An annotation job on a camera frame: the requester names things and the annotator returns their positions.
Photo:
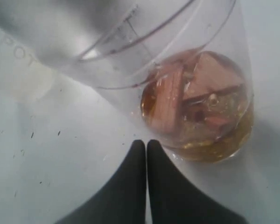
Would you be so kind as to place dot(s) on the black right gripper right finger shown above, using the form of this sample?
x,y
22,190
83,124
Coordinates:
x,y
175,200

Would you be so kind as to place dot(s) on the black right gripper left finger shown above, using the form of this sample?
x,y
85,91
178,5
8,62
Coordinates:
x,y
122,200

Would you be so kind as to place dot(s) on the clear plastic shaker tumbler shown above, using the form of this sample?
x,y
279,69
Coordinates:
x,y
121,48

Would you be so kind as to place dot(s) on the frosted plastic jar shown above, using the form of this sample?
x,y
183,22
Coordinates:
x,y
21,75

